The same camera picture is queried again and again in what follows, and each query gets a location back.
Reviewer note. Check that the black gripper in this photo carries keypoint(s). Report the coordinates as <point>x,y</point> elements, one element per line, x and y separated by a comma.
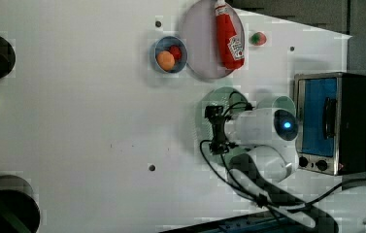
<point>215,116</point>

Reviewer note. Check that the green plastic strainer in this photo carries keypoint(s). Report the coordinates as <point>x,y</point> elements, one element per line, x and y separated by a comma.
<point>233,102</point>

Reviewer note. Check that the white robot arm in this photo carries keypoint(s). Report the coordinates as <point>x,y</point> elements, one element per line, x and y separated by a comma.
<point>257,150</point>

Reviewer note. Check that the green plastic cup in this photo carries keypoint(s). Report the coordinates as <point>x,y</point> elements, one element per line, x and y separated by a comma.
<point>279,102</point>

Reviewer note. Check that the red ketchup bottle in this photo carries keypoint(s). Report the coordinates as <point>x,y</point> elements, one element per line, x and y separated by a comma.
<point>229,42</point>

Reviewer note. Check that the orange toy fruit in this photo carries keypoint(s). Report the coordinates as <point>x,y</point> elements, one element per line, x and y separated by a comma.
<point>165,60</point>

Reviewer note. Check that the red toy fruit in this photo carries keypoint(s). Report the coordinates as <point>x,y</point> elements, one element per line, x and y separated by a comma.
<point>176,52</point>

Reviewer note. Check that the grey round plate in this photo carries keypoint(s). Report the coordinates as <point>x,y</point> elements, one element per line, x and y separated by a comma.
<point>198,30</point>

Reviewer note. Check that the toy strawberry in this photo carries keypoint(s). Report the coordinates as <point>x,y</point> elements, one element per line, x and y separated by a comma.
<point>258,39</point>

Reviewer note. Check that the small blue bowl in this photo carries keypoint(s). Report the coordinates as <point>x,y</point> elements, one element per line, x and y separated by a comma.
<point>165,43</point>

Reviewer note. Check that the toaster oven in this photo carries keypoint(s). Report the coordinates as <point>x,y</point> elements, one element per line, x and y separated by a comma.
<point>331,112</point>

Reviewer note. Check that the black cylinder lower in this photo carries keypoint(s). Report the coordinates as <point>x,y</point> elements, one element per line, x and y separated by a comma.
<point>19,212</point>

